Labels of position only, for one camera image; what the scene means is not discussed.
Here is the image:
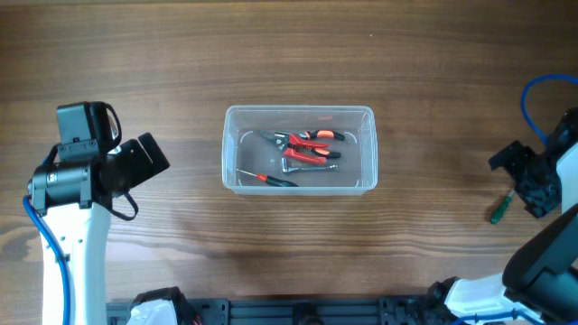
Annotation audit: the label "clear plastic container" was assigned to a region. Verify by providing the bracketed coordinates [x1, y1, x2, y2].
[221, 105, 378, 196]

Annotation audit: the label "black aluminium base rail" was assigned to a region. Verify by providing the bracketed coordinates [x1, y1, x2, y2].
[106, 295, 505, 325]

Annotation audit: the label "orange black needle-nose pliers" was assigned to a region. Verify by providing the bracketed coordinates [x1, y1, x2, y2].
[273, 128, 347, 160]

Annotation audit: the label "silver wrench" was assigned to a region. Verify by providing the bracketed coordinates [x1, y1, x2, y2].
[281, 158, 339, 174]

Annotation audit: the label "red handled cutters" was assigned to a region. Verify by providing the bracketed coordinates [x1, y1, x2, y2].
[259, 130, 328, 165]

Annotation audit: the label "black red screwdriver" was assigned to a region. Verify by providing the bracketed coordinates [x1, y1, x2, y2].
[236, 169, 297, 187]

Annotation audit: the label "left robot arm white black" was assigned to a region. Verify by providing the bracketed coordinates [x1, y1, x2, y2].
[23, 133, 170, 324]

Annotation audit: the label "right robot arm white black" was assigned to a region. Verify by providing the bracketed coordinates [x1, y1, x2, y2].
[420, 108, 577, 324]

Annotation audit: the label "green screwdriver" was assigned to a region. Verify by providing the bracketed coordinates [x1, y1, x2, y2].
[489, 188, 516, 224]

